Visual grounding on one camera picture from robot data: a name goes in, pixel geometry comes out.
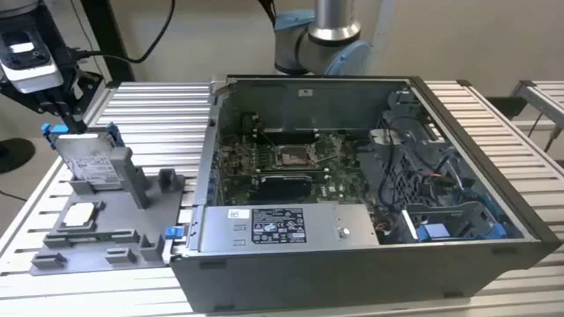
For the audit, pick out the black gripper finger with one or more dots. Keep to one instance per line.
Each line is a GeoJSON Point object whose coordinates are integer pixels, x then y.
{"type": "Point", "coordinates": [31, 100]}
{"type": "Point", "coordinates": [79, 123]}

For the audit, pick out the hard disk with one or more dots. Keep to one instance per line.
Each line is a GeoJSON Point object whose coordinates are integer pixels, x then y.
{"type": "Point", "coordinates": [83, 155]}

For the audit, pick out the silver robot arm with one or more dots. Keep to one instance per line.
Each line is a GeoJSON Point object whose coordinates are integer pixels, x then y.
{"type": "Point", "coordinates": [331, 20]}

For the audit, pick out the grey disk bay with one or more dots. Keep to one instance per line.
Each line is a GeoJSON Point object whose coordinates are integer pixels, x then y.
{"type": "Point", "coordinates": [471, 208]}

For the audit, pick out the black round stand base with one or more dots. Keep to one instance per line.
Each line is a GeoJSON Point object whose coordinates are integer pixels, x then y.
{"type": "Point", "coordinates": [15, 155]}

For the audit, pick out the silver CPU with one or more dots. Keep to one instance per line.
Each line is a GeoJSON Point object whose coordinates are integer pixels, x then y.
{"type": "Point", "coordinates": [79, 214]}

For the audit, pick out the grey parts rack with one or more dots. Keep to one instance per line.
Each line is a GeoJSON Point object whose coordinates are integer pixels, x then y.
{"type": "Point", "coordinates": [115, 218]}

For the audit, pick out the green RAM stick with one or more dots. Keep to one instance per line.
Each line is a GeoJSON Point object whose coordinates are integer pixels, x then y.
{"type": "Point", "coordinates": [95, 236]}

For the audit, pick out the blue case latch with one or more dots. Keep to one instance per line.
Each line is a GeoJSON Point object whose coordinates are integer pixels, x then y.
{"type": "Point", "coordinates": [172, 232]}

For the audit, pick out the locking lever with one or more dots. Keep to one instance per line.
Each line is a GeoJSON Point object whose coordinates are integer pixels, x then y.
{"type": "Point", "coordinates": [268, 138]}

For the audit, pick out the silver power supply box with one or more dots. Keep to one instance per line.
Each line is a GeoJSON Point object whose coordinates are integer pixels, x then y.
{"type": "Point", "coordinates": [220, 231]}

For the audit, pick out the CPU socket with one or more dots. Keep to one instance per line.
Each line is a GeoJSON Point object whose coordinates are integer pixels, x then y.
{"type": "Point", "coordinates": [292, 156]}

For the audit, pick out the black graphics card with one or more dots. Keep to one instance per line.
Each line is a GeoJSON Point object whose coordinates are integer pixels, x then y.
{"type": "Point", "coordinates": [282, 190]}

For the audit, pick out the green motherboard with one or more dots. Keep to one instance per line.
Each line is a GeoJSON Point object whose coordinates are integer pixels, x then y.
{"type": "Point", "coordinates": [339, 185]}

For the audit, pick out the open grey PC case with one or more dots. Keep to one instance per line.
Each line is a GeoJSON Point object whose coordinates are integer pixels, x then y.
{"type": "Point", "coordinates": [308, 280]}

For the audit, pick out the grey perforated drive cage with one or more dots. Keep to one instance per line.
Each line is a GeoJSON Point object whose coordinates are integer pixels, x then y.
{"type": "Point", "coordinates": [406, 185]}

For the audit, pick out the blue plastic bay tab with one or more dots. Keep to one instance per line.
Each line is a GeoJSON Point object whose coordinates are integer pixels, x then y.
{"type": "Point", "coordinates": [434, 231]}

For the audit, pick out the metal slat side table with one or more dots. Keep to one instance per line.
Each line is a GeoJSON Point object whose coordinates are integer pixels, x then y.
{"type": "Point", "coordinates": [546, 95]}

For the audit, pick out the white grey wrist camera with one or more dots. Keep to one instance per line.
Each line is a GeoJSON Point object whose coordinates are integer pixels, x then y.
{"type": "Point", "coordinates": [31, 72]}

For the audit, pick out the black frame post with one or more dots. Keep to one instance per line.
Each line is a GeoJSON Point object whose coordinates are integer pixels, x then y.
{"type": "Point", "coordinates": [112, 39]}

